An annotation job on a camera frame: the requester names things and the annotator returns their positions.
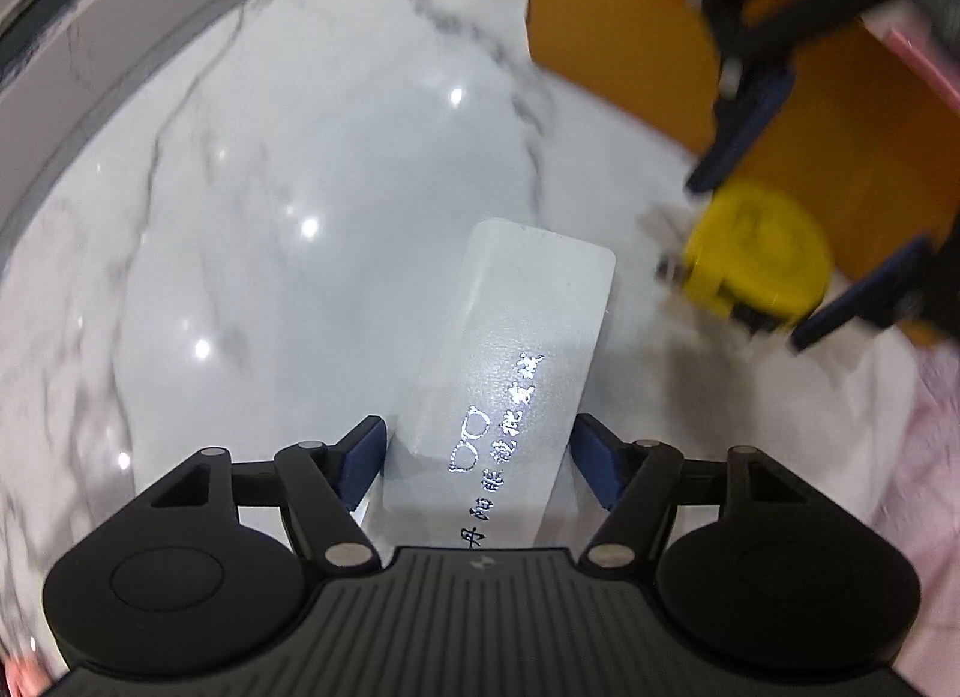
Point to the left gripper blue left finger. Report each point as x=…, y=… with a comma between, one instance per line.
x=358, y=459

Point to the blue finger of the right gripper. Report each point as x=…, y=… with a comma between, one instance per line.
x=892, y=292
x=740, y=121

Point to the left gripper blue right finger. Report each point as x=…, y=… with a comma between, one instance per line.
x=595, y=451

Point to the long white box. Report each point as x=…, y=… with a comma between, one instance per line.
x=475, y=456

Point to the yellow tape measure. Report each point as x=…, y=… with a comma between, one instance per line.
x=755, y=257

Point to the large orange storage box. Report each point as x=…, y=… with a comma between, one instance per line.
x=825, y=136

